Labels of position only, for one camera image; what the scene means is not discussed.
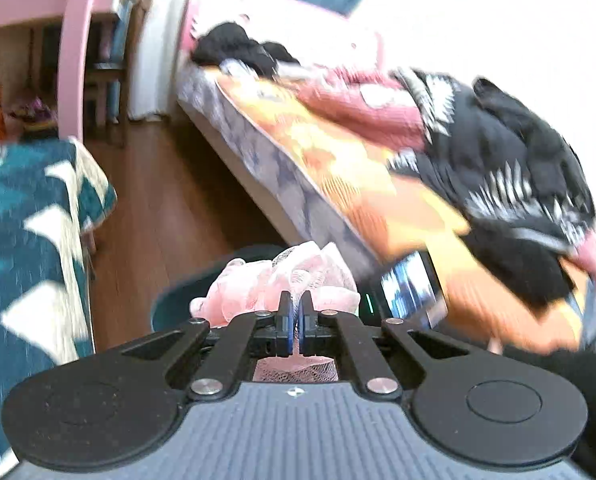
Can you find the pink furniture leg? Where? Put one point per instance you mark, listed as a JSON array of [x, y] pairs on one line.
[[90, 240]]

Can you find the orange printed blanket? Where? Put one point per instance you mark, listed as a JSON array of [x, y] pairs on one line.
[[338, 160]]

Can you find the pink desk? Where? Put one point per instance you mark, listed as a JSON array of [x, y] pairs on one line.
[[75, 60]]

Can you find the dark teal trash bin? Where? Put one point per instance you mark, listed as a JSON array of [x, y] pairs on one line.
[[177, 305]]

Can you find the pink cloth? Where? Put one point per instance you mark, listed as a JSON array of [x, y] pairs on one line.
[[590, 255]]

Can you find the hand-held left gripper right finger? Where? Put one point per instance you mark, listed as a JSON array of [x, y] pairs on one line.
[[305, 322]]

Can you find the pink-red knitted cloth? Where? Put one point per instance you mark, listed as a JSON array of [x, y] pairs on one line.
[[348, 105]]

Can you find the colourful toy pile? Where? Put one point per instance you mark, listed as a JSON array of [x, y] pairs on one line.
[[32, 115]]

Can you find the wooden chair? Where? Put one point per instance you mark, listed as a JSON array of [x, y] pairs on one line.
[[122, 85]]

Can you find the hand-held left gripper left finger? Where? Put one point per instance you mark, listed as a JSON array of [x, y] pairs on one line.
[[289, 322]]

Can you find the pink mesh bath sponge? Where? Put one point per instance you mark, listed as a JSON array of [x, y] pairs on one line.
[[258, 280]]

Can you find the black clothes pile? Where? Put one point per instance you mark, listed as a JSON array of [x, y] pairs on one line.
[[227, 45]]

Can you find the teal and white quilt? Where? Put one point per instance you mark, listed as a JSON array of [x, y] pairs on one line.
[[27, 260]]

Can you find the black white-patterned garment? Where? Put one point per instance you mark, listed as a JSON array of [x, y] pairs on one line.
[[503, 160]]

